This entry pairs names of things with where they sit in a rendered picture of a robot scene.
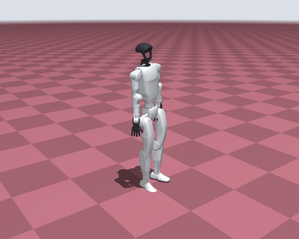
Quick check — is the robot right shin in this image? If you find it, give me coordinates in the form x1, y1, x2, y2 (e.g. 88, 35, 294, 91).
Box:
139, 150, 151, 184

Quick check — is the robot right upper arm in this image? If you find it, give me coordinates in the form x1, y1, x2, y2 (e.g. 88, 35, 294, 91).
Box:
130, 70, 143, 103

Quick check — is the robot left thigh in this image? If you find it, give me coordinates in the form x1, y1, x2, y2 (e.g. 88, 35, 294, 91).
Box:
153, 108, 167, 150

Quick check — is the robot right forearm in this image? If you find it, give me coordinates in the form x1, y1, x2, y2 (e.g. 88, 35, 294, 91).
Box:
132, 95, 140, 123

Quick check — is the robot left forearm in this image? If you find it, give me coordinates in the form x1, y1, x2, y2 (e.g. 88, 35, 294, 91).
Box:
155, 90, 162, 108

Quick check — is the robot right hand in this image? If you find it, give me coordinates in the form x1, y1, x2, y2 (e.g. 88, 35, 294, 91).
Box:
131, 118, 143, 137

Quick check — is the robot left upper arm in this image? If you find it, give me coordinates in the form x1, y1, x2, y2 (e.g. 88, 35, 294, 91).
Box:
154, 63, 162, 91

